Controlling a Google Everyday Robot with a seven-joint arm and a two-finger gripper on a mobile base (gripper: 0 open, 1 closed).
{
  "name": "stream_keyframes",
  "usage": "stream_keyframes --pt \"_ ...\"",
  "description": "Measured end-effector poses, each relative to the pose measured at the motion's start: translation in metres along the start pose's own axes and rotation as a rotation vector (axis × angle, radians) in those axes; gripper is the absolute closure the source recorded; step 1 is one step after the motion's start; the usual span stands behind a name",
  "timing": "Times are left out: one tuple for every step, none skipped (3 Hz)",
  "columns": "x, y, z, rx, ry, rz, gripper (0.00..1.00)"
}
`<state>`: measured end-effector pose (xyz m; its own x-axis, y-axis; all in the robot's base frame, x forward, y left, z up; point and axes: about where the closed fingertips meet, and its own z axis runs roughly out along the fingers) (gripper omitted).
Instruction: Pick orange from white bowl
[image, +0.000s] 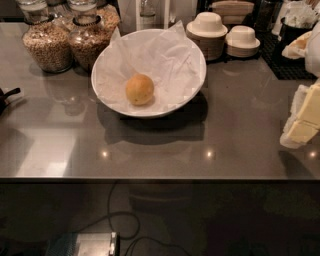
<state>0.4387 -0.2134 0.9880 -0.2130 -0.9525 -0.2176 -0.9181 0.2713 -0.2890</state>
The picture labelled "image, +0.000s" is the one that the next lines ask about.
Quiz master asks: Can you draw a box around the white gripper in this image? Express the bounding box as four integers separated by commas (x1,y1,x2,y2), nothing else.
280,23,320,149

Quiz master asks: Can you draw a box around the orange fruit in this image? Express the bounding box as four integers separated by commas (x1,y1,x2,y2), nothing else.
125,74,154,106

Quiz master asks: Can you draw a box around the white bowl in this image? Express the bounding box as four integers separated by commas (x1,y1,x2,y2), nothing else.
90,28,208,119

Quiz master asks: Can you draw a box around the black container with napkins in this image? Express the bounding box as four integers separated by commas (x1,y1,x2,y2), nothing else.
276,0,320,50

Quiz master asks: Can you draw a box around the right stack of paper bowls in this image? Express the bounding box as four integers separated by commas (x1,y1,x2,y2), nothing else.
226,25,260,58

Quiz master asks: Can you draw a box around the stack of paper bowls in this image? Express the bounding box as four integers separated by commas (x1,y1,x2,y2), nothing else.
186,12,228,61
226,25,260,58

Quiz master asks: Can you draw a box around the wooden box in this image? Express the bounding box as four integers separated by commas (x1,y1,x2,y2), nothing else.
211,0,254,25

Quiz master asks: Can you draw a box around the left stack of paper bowls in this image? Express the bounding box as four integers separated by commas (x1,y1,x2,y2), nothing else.
186,12,228,61

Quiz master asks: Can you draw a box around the white paper liner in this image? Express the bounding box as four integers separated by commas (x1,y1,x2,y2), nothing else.
94,20,203,114

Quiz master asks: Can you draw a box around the clear glass bottle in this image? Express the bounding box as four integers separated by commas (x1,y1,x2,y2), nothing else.
140,0,156,17

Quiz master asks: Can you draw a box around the rear glass grain jar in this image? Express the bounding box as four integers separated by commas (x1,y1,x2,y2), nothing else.
97,4,120,32

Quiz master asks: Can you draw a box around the glass grain jar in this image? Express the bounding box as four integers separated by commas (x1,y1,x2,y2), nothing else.
97,4,120,32
67,0,111,72
16,0,73,73

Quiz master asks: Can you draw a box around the right glass grain jar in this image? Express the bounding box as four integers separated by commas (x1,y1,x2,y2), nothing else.
67,0,111,72

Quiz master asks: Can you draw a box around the left glass grain jar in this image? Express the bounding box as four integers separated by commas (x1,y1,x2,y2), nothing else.
16,0,73,73

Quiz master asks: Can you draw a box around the metal box under table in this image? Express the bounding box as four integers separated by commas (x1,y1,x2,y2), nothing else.
45,232,120,256

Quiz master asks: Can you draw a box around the black handle object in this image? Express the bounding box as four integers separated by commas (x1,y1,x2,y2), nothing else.
0,88,21,115

